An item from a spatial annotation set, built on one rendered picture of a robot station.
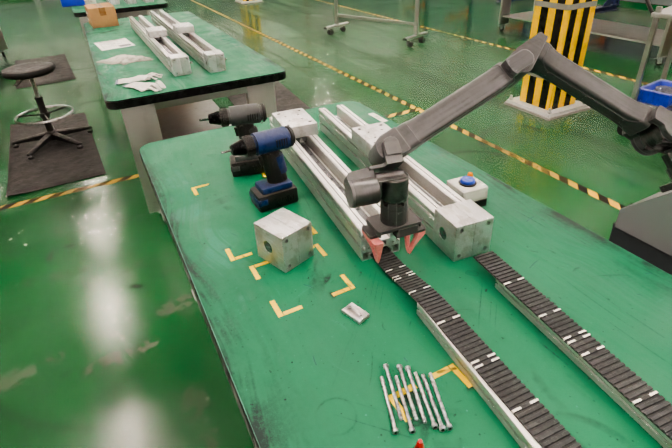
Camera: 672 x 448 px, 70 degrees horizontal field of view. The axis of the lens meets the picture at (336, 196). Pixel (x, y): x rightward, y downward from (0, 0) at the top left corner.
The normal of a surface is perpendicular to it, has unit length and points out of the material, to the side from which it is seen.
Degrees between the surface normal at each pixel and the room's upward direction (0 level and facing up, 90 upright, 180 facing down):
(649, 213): 90
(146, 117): 90
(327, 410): 0
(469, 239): 90
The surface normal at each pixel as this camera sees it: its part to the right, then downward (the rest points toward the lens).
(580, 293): -0.04, -0.86
